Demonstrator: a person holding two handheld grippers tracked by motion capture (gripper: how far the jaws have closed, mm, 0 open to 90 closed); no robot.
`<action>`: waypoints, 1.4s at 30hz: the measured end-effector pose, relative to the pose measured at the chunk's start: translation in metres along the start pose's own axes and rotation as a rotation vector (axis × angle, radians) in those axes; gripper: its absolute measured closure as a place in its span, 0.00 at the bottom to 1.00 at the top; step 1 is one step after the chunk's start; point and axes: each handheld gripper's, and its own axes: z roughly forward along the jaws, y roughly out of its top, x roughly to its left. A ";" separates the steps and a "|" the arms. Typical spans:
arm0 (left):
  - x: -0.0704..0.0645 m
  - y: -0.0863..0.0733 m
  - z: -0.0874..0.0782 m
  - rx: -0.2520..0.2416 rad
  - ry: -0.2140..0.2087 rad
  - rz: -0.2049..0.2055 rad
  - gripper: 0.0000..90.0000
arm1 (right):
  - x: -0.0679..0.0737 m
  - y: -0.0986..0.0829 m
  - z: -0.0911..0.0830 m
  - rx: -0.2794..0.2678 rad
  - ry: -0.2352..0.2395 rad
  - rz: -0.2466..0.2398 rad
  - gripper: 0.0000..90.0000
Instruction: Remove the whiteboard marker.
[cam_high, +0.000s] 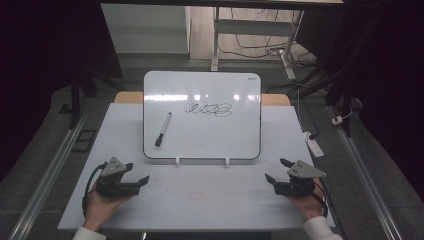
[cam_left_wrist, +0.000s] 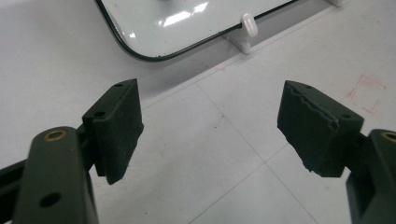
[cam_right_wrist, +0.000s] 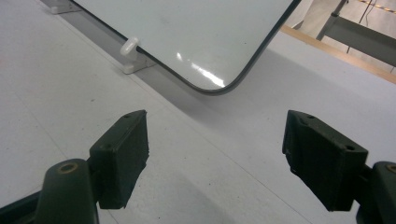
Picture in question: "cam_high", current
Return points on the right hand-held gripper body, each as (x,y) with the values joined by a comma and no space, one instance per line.
(300,181)

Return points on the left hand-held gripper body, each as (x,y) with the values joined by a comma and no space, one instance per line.
(113,176)

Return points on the white marker with black cap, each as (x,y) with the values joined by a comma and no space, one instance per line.
(163,129)

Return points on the white whiteboard with black rim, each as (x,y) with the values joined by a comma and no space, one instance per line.
(206,136)

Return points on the person's right hand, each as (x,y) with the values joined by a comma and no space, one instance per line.
(308,205)

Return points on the person's left hand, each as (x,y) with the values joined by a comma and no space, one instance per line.
(103,206)

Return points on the white whiteboard stand clip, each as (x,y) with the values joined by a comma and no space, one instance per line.
(227,162)
(177,162)

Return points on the black floor plate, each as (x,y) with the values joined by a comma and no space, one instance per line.
(84,140)

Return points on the small white adapter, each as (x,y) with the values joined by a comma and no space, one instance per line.
(337,120)

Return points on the black metal stand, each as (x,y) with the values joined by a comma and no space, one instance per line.
(76,100)
(343,93)

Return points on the white cabinet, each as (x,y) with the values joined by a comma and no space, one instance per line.
(146,30)

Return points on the metal floor rail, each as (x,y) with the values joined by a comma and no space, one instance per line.
(50,173)
(366,180)

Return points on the white desk frame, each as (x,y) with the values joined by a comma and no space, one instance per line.
(255,27)

